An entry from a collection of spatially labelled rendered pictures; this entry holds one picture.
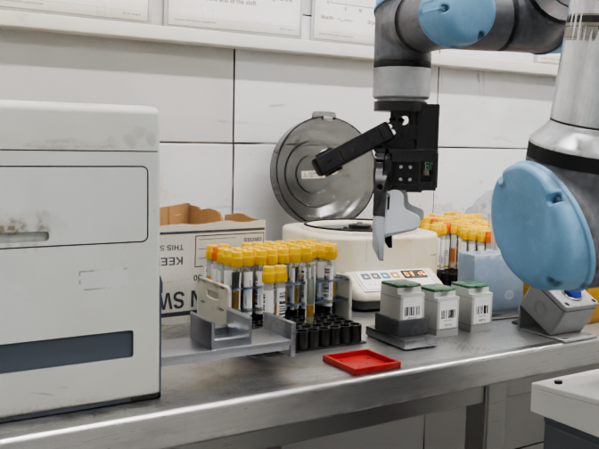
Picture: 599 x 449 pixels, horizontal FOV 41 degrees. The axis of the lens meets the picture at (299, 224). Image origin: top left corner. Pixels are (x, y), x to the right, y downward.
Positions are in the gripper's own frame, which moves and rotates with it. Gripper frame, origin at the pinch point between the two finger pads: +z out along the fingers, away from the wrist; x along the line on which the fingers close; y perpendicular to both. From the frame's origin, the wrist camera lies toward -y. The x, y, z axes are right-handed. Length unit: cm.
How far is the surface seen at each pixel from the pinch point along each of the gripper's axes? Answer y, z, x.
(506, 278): 17.9, 6.1, 20.4
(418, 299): 5.4, 6.2, -0.9
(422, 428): 4, 53, 79
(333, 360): -3.8, 11.5, -14.3
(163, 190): -44, -5, 34
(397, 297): 2.6, 5.8, -2.2
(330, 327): -5.8, 9.7, -5.0
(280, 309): -11.3, 6.5, -10.8
